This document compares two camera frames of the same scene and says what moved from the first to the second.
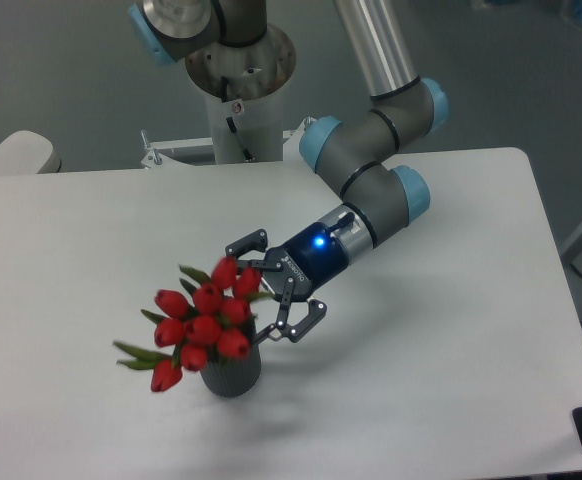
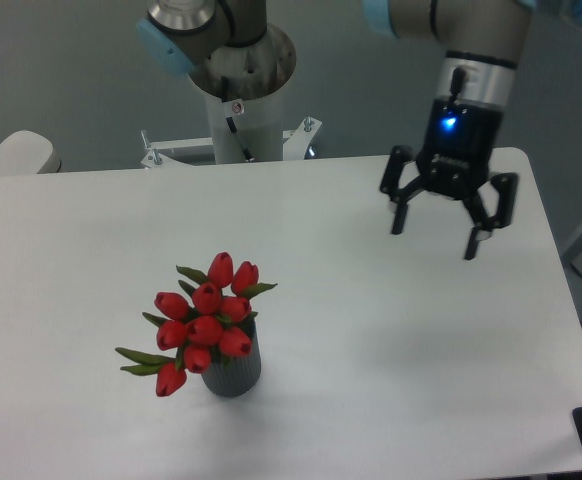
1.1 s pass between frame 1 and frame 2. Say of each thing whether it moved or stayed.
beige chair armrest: stayed
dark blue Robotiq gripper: moved
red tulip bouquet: stayed
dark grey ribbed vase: stayed
